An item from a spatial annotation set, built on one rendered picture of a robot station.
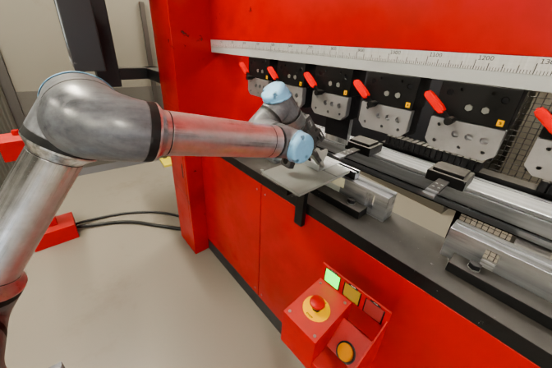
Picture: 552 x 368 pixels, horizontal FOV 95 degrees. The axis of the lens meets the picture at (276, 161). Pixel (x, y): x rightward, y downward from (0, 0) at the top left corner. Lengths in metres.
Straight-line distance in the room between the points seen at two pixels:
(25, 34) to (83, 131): 2.79
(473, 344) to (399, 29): 0.80
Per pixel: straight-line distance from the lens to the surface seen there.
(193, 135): 0.44
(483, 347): 0.88
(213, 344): 1.62
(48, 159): 0.55
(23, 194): 0.58
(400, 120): 0.81
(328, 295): 0.80
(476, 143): 0.75
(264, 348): 1.59
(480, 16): 0.75
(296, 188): 0.78
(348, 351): 0.79
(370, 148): 1.13
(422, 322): 0.91
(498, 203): 1.09
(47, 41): 3.18
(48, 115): 0.45
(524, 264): 0.86
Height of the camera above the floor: 1.40
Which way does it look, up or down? 25 degrees down
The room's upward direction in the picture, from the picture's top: 3 degrees clockwise
